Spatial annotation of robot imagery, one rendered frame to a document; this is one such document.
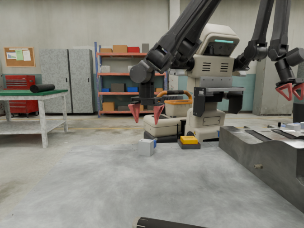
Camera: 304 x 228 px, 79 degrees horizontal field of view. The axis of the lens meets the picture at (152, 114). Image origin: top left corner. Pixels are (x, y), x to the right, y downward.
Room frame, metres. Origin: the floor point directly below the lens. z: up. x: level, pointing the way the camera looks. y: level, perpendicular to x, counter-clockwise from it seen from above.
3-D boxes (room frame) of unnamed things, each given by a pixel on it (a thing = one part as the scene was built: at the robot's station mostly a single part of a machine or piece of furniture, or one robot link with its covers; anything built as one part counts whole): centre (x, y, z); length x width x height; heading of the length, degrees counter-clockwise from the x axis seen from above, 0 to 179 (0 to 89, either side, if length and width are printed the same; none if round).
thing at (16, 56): (5.88, 4.05, 1.80); 0.90 x 0.03 x 0.60; 92
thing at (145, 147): (0.72, 0.01, 0.83); 0.13 x 0.05 x 0.05; 158
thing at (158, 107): (0.68, 0.00, 0.96); 0.07 x 0.07 x 0.09; 68
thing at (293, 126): (0.87, -0.63, 0.86); 0.13 x 0.05 x 0.05; 22
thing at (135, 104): (0.70, 0.04, 0.97); 0.07 x 0.07 x 0.09; 68
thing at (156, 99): (0.69, 0.02, 1.04); 0.10 x 0.07 x 0.07; 68
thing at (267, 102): (5.81, -3.82, 0.98); 1.00 x 0.47 x 1.95; 92
